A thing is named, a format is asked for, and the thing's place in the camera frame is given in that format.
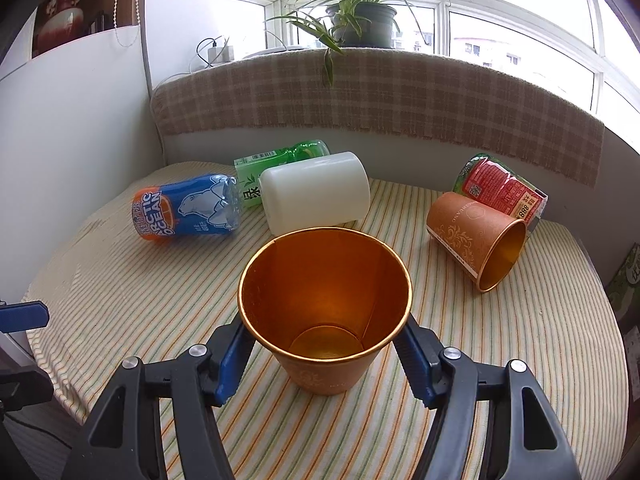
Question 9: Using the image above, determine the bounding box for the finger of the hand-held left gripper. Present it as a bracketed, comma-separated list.
[0, 300, 51, 333]

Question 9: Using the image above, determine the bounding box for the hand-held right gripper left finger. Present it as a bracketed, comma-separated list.
[65, 323, 257, 480]

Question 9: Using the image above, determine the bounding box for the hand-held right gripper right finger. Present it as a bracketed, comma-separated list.
[392, 317, 584, 480]

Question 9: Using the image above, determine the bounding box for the orange paper cup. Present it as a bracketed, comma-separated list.
[237, 227, 414, 396]
[426, 191, 529, 294]

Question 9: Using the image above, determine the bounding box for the white plastic cup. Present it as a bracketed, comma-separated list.
[258, 151, 372, 237]

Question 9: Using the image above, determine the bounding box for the striped tablecloth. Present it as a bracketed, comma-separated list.
[22, 160, 632, 480]

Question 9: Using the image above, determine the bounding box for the blue Arctic Ocean can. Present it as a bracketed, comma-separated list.
[131, 173, 245, 245]

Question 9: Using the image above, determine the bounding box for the green label plastic bottle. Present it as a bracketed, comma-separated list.
[233, 139, 332, 210]

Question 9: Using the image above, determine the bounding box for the red drink can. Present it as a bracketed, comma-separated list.
[452, 153, 549, 234]

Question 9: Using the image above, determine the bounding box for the green printed box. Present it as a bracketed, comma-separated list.
[602, 242, 640, 322]

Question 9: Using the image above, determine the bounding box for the beige checkered cloth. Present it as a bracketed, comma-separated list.
[149, 47, 606, 189]

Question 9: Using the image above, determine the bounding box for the potted spider plant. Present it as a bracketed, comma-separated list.
[264, 0, 452, 89]

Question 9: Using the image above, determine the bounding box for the wall poster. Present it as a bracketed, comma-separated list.
[30, 0, 89, 59]

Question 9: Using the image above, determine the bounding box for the white charger with cable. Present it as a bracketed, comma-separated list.
[189, 36, 236, 72]

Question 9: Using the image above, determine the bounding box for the white beaded blind cord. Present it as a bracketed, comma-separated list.
[110, 0, 139, 47]

